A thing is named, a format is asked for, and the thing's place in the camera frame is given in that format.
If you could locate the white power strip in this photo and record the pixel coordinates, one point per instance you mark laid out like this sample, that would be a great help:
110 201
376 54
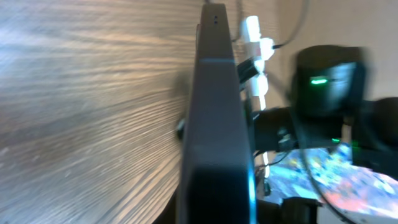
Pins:
251 37

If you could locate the white USB charger plug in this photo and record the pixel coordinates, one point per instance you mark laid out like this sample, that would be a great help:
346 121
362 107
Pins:
267 48

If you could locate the Samsung Galaxy smartphone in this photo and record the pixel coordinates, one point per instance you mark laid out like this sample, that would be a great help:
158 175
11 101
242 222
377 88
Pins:
217 174

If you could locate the colourful patterned floor mat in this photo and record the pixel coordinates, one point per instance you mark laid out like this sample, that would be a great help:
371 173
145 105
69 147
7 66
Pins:
346 186

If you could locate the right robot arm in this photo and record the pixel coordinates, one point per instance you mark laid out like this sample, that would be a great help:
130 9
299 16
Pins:
328 91

